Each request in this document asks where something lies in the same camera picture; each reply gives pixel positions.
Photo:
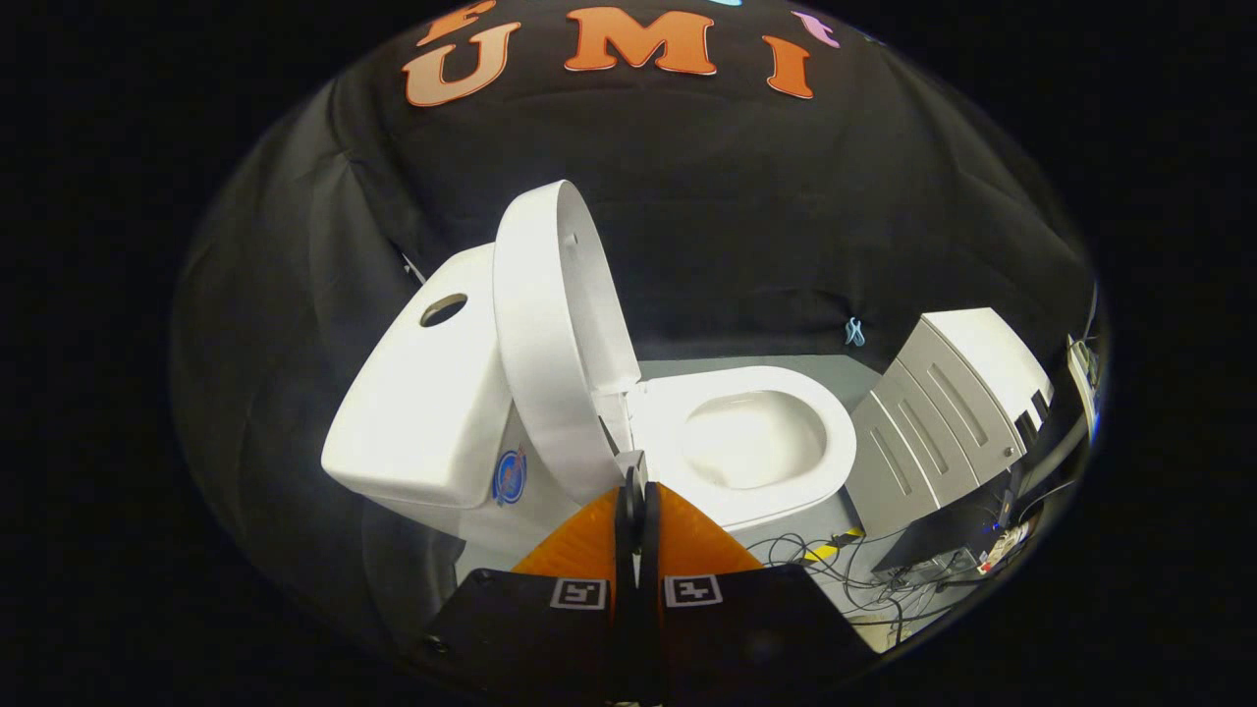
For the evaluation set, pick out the white grey panelled cabinet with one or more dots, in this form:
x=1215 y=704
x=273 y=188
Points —
x=923 y=422

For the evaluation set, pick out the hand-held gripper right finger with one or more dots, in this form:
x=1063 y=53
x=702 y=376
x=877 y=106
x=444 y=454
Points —
x=652 y=628

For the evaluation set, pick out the light blue clip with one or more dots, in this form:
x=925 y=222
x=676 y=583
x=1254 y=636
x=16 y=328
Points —
x=854 y=334

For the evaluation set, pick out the white power strip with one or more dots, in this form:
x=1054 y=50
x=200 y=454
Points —
x=1007 y=548

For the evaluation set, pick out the black box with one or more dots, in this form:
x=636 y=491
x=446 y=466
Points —
x=933 y=540

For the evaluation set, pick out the yellow black floor tape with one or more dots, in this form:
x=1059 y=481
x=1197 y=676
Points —
x=820 y=553

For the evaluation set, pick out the white toilet tank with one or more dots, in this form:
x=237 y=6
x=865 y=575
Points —
x=412 y=412

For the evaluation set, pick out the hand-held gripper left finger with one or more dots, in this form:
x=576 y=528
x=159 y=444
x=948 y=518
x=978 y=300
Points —
x=627 y=628

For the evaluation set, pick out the black backdrop cloth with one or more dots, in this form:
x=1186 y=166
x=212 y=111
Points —
x=737 y=216

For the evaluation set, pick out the white toilet seat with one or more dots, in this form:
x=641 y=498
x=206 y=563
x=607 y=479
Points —
x=658 y=422

